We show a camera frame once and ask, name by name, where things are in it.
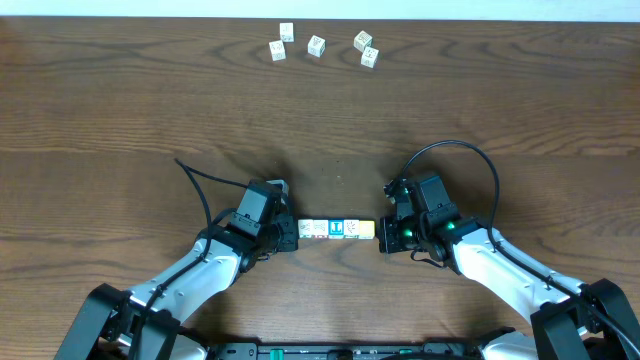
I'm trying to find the wooden block letter G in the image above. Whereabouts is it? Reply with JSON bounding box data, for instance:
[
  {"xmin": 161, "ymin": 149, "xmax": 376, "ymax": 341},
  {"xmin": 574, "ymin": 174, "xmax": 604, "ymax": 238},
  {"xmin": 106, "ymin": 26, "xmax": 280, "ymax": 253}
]
[{"xmin": 298, "ymin": 219, "xmax": 314, "ymax": 238}]

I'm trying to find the wooden block soccer ball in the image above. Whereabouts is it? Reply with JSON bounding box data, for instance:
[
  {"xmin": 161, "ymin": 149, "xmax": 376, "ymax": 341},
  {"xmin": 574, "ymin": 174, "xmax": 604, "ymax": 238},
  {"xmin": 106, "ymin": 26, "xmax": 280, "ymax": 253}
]
[{"xmin": 358, "ymin": 220, "xmax": 376, "ymax": 240}]

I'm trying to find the wooden block ladybug yellow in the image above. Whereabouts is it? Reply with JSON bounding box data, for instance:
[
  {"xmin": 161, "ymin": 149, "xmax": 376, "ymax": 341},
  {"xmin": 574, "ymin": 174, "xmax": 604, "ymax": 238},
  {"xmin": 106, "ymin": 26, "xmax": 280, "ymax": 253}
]
[{"xmin": 312, "ymin": 219, "xmax": 329, "ymax": 239}]

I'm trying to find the wooden block letter A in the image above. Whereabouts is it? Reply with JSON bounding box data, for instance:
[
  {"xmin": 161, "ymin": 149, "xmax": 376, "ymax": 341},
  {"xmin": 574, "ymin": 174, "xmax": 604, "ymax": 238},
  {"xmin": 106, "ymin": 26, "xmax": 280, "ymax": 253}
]
[{"xmin": 343, "ymin": 219, "xmax": 360, "ymax": 239}]

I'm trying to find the wooden block blue top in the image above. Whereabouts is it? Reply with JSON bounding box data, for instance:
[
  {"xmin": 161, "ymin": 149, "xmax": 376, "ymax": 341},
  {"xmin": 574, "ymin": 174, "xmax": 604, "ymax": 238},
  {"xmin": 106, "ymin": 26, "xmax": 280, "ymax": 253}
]
[{"xmin": 328, "ymin": 219, "xmax": 344, "ymax": 239}]

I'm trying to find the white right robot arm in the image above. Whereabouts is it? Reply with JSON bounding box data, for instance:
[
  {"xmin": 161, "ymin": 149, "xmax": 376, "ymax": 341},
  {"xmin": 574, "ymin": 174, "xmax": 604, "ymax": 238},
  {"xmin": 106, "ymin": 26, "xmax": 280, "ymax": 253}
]
[{"xmin": 379, "ymin": 175, "xmax": 639, "ymax": 359}]

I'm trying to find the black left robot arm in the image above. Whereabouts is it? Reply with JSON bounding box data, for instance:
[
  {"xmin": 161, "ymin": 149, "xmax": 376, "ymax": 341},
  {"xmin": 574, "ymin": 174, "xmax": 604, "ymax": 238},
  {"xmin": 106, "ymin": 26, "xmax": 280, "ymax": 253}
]
[{"xmin": 56, "ymin": 179, "xmax": 298, "ymax": 359}]

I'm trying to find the wooden block blue side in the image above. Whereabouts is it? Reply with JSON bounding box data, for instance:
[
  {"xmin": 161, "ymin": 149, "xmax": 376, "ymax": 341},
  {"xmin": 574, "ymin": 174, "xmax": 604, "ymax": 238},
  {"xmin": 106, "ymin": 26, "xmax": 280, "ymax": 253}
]
[{"xmin": 361, "ymin": 47, "xmax": 379, "ymax": 69}]

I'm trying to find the wooden block far left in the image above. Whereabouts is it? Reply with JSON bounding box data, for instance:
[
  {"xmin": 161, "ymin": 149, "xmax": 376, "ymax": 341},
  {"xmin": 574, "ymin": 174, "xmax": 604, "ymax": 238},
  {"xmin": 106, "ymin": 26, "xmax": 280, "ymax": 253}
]
[{"xmin": 269, "ymin": 40, "xmax": 286, "ymax": 61}]

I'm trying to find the wooden block green side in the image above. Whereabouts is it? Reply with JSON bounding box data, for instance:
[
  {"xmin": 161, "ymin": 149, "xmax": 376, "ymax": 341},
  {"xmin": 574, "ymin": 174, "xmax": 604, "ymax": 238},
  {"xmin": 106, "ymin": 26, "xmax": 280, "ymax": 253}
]
[{"xmin": 307, "ymin": 35, "xmax": 326, "ymax": 57}]

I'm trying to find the wooden block back right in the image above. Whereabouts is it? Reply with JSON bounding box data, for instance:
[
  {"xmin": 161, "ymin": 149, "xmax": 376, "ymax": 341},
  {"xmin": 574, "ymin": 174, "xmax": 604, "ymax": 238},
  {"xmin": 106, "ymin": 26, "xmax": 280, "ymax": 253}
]
[{"xmin": 353, "ymin": 30, "xmax": 373, "ymax": 52}]

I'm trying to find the wooden block back left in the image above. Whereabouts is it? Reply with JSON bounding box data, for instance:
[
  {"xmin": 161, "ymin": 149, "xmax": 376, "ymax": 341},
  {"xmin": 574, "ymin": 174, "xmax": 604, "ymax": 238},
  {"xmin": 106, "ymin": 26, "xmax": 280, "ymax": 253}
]
[{"xmin": 279, "ymin": 22, "xmax": 295, "ymax": 43}]

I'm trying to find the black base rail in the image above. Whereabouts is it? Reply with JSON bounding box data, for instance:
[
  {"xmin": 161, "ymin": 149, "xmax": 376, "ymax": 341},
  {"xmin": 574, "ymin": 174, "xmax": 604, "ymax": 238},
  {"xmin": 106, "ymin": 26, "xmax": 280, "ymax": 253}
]
[{"xmin": 207, "ymin": 340, "xmax": 483, "ymax": 360}]

